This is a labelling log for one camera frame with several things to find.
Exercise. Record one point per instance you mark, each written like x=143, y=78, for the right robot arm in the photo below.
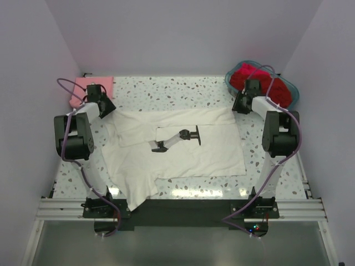
x=281, y=138

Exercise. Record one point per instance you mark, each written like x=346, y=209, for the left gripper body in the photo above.
x=108, y=106

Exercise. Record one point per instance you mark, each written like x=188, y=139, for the teal plastic basket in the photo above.
x=294, y=91

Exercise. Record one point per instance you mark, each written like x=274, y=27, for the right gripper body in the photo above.
x=238, y=103

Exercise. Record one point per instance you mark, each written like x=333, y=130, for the white t shirt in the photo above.
x=145, y=146

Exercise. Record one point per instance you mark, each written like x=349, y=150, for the bright pink t shirt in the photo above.
x=248, y=71

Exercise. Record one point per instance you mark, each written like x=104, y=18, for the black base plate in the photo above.
x=184, y=213

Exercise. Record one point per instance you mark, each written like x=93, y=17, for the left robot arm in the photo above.
x=74, y=143

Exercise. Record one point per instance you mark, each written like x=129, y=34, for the aluminium frame rail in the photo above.
x=293, y=196

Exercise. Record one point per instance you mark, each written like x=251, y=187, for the dark red t shirt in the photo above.
x=279, y=92

